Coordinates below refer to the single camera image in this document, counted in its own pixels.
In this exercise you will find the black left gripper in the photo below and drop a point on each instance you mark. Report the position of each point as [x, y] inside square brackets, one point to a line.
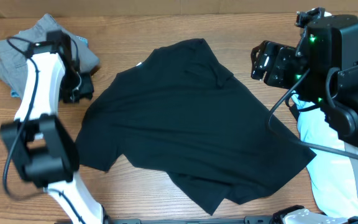
[87, 91]

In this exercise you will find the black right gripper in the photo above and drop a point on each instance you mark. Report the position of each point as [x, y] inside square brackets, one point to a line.
[279, 58]

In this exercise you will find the black t-shirt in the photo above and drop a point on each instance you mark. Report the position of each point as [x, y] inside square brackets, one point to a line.
[182, 112]

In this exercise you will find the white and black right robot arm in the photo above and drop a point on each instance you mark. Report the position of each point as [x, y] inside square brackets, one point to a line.
[321, 69]

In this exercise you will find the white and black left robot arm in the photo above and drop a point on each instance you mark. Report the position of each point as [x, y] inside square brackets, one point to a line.
[38, 145]

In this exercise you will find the folded grey trousers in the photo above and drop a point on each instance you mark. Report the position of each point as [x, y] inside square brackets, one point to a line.
[13, 67]

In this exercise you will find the light blue t-shirt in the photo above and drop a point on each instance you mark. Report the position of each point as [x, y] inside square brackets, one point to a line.
[332, 178]

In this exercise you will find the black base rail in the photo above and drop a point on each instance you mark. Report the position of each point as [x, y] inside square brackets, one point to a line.
[246, 220]

